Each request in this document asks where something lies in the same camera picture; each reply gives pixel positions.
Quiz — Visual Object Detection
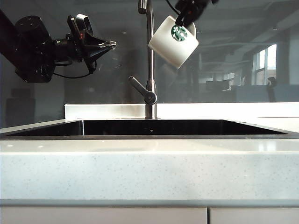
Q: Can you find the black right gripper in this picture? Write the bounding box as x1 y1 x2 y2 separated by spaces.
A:
174 0 220 27

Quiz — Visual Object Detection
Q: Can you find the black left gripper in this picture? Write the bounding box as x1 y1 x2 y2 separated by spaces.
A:
65 15 117 72

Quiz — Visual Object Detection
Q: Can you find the white Starbucks mug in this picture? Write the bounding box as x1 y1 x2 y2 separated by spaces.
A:
148 15 199 70

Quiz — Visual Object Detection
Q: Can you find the grey faucet lever handle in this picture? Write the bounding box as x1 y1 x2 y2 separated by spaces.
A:
128 76 157 105

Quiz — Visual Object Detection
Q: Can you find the steel gooseneck faucet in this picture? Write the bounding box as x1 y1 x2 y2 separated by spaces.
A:
137 0 158 120

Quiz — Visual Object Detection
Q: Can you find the dark steel sink basin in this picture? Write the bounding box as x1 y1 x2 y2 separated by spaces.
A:
6 119 290 137

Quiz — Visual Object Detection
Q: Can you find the wide grey cabinet door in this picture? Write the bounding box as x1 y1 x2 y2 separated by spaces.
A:
0 206 208 224

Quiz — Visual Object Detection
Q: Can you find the narrow grey cabinet door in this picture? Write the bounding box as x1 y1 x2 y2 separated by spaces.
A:
209 206 299 224

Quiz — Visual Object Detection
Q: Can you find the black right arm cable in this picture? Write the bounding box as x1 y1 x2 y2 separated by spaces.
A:
165 0 179 14

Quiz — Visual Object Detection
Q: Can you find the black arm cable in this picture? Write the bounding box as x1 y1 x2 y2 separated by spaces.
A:
165 0 179 14
53 59 97 79

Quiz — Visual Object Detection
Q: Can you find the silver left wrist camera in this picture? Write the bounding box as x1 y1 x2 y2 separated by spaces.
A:
75 14 95 36

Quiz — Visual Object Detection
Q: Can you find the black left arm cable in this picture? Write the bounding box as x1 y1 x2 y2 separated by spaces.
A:
53 59 97 79

